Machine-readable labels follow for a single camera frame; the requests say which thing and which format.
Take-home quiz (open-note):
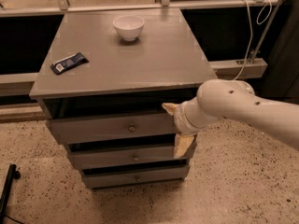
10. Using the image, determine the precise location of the grey middle drawer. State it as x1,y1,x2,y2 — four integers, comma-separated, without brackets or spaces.
67,143,175,170

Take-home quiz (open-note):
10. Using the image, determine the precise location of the black stand leg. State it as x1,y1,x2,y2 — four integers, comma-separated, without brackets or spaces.
0,164,21,224

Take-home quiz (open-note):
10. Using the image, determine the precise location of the grey drawer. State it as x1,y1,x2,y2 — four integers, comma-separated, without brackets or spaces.
67,143,175,170
82,165,189,189
47,111,177,144

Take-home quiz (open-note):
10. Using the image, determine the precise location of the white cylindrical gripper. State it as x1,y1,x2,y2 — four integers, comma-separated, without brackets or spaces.
162,100,203,159

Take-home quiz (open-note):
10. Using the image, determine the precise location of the grey top drawer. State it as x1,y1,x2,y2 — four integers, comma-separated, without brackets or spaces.
47,111,177,144

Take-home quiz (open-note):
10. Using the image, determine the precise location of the metal railing frame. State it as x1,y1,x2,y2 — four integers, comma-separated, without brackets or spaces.
0,0,289,98

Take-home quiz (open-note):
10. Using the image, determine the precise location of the diagonal metal strut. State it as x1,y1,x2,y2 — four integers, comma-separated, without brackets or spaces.
245,0,284,63

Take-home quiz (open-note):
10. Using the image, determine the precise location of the grey bottom drawer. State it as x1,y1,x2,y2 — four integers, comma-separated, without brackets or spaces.
82,165,189,189

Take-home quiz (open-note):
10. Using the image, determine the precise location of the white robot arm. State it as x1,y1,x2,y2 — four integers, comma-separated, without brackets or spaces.
163,79,299,158

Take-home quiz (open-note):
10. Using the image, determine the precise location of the dark blue snack wrapper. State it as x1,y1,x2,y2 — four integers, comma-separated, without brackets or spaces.
50,52,89,75

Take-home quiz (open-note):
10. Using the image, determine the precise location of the grey wooden drawer cabinet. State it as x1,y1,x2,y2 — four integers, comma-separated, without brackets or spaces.
30,8,216,178

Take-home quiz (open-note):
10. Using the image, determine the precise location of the white ceramic bowl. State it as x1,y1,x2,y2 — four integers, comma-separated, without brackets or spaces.
113,15,145,41

